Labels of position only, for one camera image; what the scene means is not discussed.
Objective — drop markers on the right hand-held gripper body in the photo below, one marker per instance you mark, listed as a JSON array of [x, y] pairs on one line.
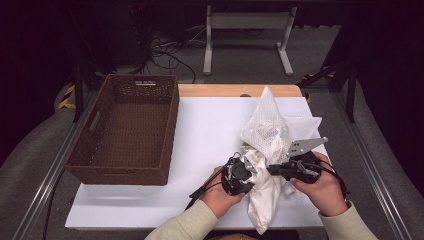
[[300, 168]]

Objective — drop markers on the white mesh laundry bag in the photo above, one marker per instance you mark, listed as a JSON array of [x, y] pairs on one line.
[[266, 126]]

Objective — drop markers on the white metal table frame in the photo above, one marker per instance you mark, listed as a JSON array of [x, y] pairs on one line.
[[250, 20]]

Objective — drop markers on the dark round table grommet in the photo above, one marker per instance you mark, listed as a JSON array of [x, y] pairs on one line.
[[245, 95]]

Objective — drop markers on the person's right hand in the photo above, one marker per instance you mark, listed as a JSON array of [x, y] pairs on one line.
[[325, 193]]

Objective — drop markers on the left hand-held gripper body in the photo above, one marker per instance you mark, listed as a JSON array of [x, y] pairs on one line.
[[236, 175]]

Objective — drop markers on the person's left hand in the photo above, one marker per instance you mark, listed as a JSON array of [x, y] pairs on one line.
[[218, 198]]

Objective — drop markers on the brown wooden stool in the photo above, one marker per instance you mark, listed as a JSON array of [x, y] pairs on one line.
[[233, 237]]

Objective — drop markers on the yellow black hazard tape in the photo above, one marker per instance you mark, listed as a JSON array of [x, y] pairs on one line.
[[66, 106], [315, 75]]

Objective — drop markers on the brown wicker basket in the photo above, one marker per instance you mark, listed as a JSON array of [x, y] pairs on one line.
[[130, 133]]

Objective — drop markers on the black metal stand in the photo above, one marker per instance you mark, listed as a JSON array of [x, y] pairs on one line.
[[78, 96], [350, 96]]

